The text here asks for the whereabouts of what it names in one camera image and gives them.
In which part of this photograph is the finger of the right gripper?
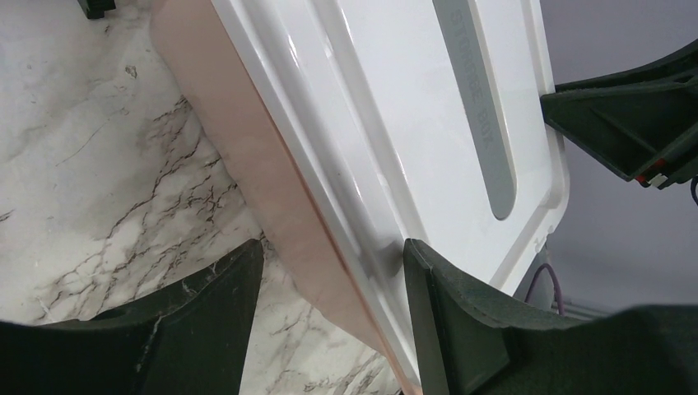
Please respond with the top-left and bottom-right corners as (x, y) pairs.
(540, 42), (697, 189)

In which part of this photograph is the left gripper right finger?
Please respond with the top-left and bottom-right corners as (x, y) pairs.
(403, 239), (697, 394)

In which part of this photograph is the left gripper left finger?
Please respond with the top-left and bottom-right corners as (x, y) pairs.
(1, 239), (264, 394)

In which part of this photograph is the white plastic bin lid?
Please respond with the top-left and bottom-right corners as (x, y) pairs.
(214, 1), (570, 394)

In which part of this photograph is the pink plastic bin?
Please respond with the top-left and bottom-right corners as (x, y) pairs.
(151, 1), (421, 394)

